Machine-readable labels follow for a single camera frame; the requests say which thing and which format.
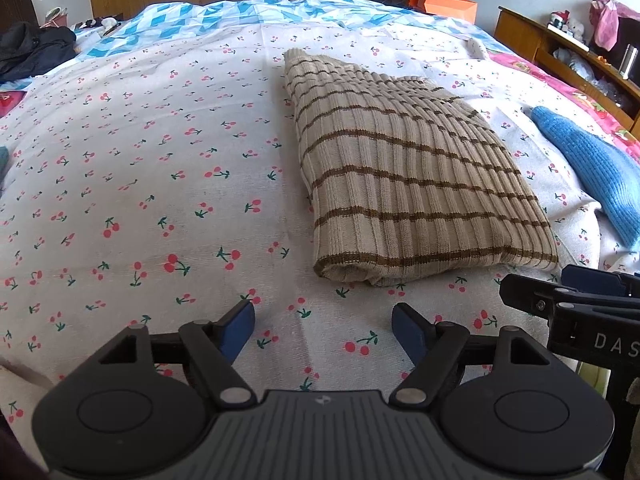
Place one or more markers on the dark brown wooden headboard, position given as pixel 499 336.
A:
pixel 17 0

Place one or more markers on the white cherry print bedsheet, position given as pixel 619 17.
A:
pixel 150 160

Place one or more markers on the teal fleece cloth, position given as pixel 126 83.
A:
pixel 3 162

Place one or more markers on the wooden bedside shelf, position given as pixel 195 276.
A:
pixel 525 30

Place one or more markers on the blue knit sweater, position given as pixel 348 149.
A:
pixel 595 165

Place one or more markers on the silver bottle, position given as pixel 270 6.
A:
pixel 629 60

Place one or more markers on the red hat plush toy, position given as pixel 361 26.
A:
pixel 558 20

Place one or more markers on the pink plastic bag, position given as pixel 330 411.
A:
pixel 607 25

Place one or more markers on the beige brown striped knit sweater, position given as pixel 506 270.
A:
pixel 400 175

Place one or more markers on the orange paper bag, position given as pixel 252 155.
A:
pixel 445 7

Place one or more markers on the small pink basket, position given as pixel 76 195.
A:
pixel 56 17

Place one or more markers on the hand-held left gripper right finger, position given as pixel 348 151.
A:
pixel 407 329

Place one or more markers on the clear plastic bags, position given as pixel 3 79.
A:
pixel 575 62

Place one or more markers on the pink printed bedsheet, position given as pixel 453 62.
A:
pixel 575 91

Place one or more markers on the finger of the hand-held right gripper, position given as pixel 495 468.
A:
pixel 600 280
pixel 530 295

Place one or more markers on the black white patterned cloth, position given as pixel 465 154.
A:
pixel 97 23

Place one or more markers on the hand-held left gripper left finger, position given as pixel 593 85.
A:
pixel 237 326

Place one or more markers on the white plush toy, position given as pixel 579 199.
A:
pixel 576 27

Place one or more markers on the dark navy clothes pile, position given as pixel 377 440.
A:
pixel 35 50

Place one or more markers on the blue white checked sheet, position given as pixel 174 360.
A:
pixel 200 15

